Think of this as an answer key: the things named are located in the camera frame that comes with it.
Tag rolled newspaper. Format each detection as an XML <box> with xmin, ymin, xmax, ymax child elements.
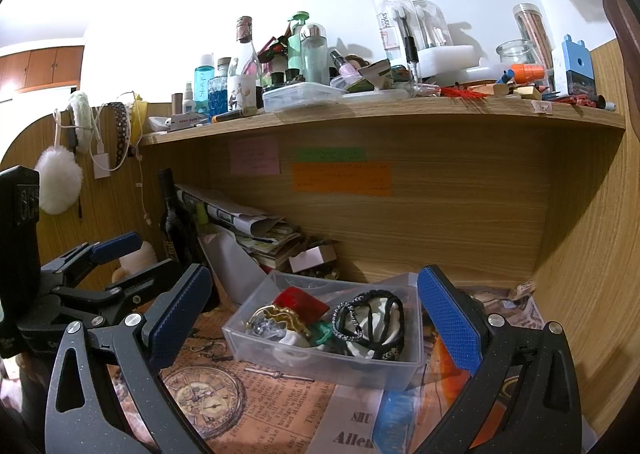
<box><xmin>175</xmin><ymin>183</ymin><xmax>287</xmax><ymax>238</ymax></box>

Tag white printed packet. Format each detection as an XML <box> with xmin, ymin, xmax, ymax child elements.
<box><xmin>165</xmin><ymin>114</ymin><xmax>209</xmax><ymax>131</ymax></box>

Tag gold shiny scrunchie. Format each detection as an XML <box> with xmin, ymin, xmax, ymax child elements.
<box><xmin>247</xmin><ymin>305</ymin><xmax>314</xmax><ymax>338</ymax></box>

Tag mint green pump bottle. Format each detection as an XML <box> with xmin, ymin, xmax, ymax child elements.
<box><xmin>287</xmin><ymin>11</ymin><xmax>312</xmax><ymax>80</ymax></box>

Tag yellow cloth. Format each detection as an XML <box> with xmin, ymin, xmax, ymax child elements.
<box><xmin>131</xmin><ymin>94</ymin><xmax>150</xmax><ymax>136</ymax></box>

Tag red tassel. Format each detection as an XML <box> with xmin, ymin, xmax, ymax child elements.
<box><xmin>440</xmin><ymin>85</ymin><xmax>484</xmax><ymax>100</ymax></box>

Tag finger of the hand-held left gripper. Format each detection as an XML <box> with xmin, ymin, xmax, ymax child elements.
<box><xmin>52</xmin><ymin>259</ymin><xmax>187</xmax><ymax>331</ymax></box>
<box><xmin>42</xmin><ymin>232</ymin><xmax>143</xmax><ymax>282</ymax></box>

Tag patterned headband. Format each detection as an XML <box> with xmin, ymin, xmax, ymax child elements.
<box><xmin>107</xmin><ymin>102</ymin><xmax>132</xmax><ymax>171</ymax></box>

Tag white fluffy earmuffs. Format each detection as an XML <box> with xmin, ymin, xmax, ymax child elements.
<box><xmin>34</xmin><ymin>91</ymin><xmax>96</xmax><ymax>215</ymax></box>

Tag faceted blue glass bottle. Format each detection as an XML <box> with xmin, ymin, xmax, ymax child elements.
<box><xmin>207</xmin><ymin>58</ymin><xmax>234</xmax><ymax>116</ymax></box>

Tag wooden shelf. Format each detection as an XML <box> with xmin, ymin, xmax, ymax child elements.
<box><xmin>140</xmin><ymin>98</ymin><xmax>627</xmax><ymax>146</ymax></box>

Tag glass jar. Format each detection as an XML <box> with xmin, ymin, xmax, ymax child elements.
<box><xmin>496</xmin><ymin>40</ymin><xmax>539</xmax><ymax>71</ymax></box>

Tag small pink spray bottle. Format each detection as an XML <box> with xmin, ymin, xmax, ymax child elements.
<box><xmin>329</xmin><ymin>50</ymin><xmax>352</xmax><ymax>81</ymax></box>

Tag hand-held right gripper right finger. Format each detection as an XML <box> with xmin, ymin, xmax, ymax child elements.
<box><xmin>416</xmin><ymin>265</ymin><xmax>583</xmax><ymax>454</ymax></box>

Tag blue plastic block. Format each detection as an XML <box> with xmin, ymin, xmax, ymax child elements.
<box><xmin>561</xmin><ymin>35</ymin><xmax>596</xmax><ymax>98</ymax></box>

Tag clear bag of dark items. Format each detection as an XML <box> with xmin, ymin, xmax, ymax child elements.
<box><xmin>245</xmin><ymin>318</ymin><xmax>287</xmax><ymax>341</ymax></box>

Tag dark wine bottle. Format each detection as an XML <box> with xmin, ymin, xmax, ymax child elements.
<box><xmin>157</xmin><ymin>168</ymin><xmax>221</xmax><ymax>307</ymax></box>

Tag beaded bracelet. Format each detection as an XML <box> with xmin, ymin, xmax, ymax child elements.
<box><xmin>331</xmin><ymin>300</ymin><xmax>364</xmax><ymax>341</ymax></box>

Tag striped pink curtain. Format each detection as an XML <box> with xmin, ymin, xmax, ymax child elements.
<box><xmin>587</xmin><ymin>0</ymin><xmax>640</xmax><ymax>90</ymax></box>

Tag green sticky note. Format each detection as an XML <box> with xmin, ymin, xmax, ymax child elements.
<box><xmin>295</xmin><ymin>148</ymin><xmax>367</xmax><ymax>163</ymax></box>

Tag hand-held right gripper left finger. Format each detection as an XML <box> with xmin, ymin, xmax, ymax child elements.
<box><xmin>44</xmin><ymin>264</ymin><xmax>213</xmax><ymax>454</ymax></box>

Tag wooden wall cabinet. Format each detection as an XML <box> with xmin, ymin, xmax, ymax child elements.
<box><xmin>0</xmin><ymin>46</ymin><xmax>85</xmax><ymax>96</ymax></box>

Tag black chain-trimmed cloth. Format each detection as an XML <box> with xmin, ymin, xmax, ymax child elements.
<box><xmin>344</xmin><ymin>289</ymin><xmax>407</xmax><ymax>363</ymax></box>

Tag orange sticky note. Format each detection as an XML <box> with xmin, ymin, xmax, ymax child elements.
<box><xmin>291</xmin><ymin>161</ymin><xmax>392</xmax><ymax>198</ymax></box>

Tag black marker pen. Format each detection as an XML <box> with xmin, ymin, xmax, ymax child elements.
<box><xmin>211</xmin><ymin>106</ymin><xmax>264</xmax><ymax>124</ymax></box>

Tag clear plastic box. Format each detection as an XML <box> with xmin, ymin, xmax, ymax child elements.
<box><xmin>221</xmin><ymin>270</ymin><xmax>428</xmax><ymax>392</ymax></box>

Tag clear tube of sticks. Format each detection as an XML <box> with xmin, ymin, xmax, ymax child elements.
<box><xmin>512</xmin><ymin>4</ymin><xmax>552</xmax><ymax>67</ymax></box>

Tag tall clear glass bottle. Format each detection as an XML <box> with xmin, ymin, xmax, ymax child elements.
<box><xmin>235</xmin><ymin>16</ymin><xmax>262</xmax><ymax>90</ymax></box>

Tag clear brush blister pack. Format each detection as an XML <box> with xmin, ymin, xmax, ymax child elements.
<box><xmin>372</xmin><ymin>0</ymin><xmax>452</xmax><ymax>67</ymax></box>

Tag flat clear plastic case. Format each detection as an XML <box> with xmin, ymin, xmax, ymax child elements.
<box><xmin>262</xmin><ymin>82</ymin><xmax>352</xmax><ymax>114</ymax></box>

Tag small pale cardboard box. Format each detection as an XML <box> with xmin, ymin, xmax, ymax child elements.
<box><xmin>287</xmin><ymin>246</ymin><xmax>337</xmax><ymax>276</ymax></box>

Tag clear bottle silver cap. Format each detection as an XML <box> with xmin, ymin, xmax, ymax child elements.
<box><xmin>300</xmin><ymin>23</ymin><xmax>330</xmax><ymax>84</ymax></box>

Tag pink sticky note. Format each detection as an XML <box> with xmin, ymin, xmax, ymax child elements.
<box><xmin>230</xmin><ymin>138</ymin><xmax>280</xmax><ymax>176</ymax></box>

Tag pile of papers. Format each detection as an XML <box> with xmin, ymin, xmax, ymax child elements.
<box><xmin>235</xmin><ymin>219</ymin><xmax>342</xmax><ymax>276</ymax></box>

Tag green cloth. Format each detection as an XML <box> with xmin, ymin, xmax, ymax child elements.
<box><xmin>310</xmin><ymin>321</ymin><xmax>347</xmax><ymax>350</ymax></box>

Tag light blue liquid bottle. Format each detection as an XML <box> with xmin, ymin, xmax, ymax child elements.
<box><xmin>194</xmin><ymin>54</ymin><xmax>216</xmax><ymax>115</ymax></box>

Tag white printed cup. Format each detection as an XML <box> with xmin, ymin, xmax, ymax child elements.
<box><xmin>227</xmin><ymin>74</ymin><xmax>259</xmax><ymax>111</ymax></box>

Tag white charger with cable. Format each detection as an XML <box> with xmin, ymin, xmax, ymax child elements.
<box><xmin>52</xmin><ymin>93</ymin><xmax>153</xmax><ymax>226</ymax></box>

